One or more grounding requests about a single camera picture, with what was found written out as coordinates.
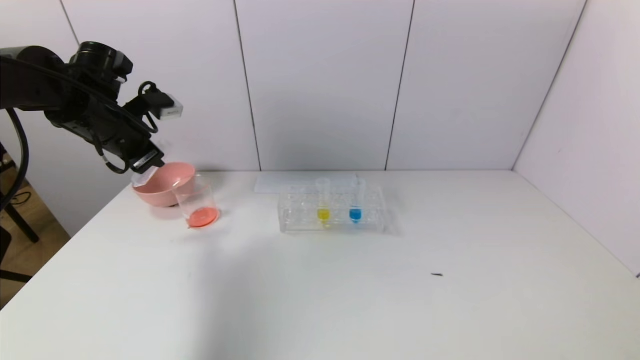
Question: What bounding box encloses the test tube with yellow pigment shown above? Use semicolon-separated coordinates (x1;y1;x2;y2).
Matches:
316;177;332;225

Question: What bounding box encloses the test tube with red pigment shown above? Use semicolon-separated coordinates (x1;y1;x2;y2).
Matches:
131;167;160;189

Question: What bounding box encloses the test tube with blue pigment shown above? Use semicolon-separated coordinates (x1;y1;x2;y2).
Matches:
348;174;366;225

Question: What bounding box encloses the clear acrylic test tube rack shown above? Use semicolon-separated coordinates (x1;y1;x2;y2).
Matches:
278;180;387;235

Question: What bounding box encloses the clear glass beaker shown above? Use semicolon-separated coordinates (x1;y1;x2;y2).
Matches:
172;174;222;230

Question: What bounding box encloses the white paper sheet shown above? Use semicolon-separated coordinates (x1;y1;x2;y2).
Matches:
254;172;360;195

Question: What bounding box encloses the pink plastic bowl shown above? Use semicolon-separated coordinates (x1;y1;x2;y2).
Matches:
132;161;197;209

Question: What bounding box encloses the black stand leg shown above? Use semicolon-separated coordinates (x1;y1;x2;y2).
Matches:
0;142;41;245

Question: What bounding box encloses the black chair base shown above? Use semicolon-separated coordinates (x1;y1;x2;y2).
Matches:
0;227;34;286

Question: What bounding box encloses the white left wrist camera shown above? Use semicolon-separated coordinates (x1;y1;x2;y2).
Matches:
158;93;184;121

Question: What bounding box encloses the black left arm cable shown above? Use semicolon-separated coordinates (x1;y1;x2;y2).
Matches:
0;107;30;211

